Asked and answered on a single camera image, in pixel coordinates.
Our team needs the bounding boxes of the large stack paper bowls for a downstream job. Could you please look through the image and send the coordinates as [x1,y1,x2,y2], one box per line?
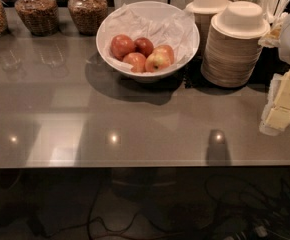
[201,1,270,88]

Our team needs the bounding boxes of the glass jar right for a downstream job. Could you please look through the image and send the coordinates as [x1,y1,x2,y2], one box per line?
[67,0,108,36]

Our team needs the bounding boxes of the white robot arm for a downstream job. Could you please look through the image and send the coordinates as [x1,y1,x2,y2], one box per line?
[259,13,290,136]

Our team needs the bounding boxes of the red apple far left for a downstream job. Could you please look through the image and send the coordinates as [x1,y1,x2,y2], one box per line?
[110,34,136,61]

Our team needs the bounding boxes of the white ceramic bowl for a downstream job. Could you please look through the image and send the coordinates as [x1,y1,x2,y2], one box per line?
[95,0,201,84]

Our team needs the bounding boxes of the white paper bowl liner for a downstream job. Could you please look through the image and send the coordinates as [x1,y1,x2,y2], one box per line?
[102,3,199,72]

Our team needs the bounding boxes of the red apple front middle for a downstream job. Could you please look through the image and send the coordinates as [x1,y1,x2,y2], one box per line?
[123,52,146,73]

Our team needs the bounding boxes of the black lace table mat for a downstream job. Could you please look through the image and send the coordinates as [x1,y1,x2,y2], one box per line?
[183,48,290,95]

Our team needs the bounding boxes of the rear stack paper bowls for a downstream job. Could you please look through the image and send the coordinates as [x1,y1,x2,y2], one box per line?
[185,0,230,55]

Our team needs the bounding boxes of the glass jar middle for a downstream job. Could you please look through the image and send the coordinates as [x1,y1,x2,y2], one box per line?
[14,0,59,36]

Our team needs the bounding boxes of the dark red apple back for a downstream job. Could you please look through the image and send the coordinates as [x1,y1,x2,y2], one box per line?
[134,37,154,57]

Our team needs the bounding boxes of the black floor cables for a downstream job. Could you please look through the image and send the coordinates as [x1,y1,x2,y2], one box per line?
[28,168,290,240]

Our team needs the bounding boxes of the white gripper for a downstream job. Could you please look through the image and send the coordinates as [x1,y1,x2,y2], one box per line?
[259,70,290,136]

